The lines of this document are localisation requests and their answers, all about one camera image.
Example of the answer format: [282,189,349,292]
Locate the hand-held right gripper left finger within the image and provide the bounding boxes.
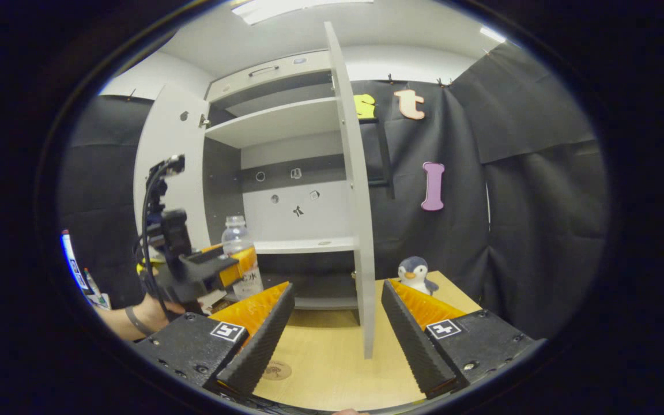
[133,281,296,397]

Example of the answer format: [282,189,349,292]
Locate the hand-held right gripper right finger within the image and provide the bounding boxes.
[380,278,540,399]

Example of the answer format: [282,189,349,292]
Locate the round brown coaster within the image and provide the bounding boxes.
[262,361,292,381]

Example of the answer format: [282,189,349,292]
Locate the clear bottle with red label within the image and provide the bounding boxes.
[221,215,264,300]

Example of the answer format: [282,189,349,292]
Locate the white cabinet door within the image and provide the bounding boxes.
[133,84,213,254]
[323,21,377,360]

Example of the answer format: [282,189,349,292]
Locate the white and grey cabinet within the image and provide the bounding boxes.
[202,49,367,312]

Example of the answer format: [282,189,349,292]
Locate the penguin plush toy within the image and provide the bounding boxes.
[397,256,440,296]

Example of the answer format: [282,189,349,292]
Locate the dark wristband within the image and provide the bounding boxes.
[126,305,152,337]

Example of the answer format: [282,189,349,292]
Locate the black backdrop cloth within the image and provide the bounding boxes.
[346,41,610,341]
[57,94,154,309]

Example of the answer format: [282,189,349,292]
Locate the bright screen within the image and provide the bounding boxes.
[60,229,92,296]

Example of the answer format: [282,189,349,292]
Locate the black cable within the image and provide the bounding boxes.
[141,156,186,303]

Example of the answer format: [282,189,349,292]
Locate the black door handle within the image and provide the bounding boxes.
[361,117,396,201]

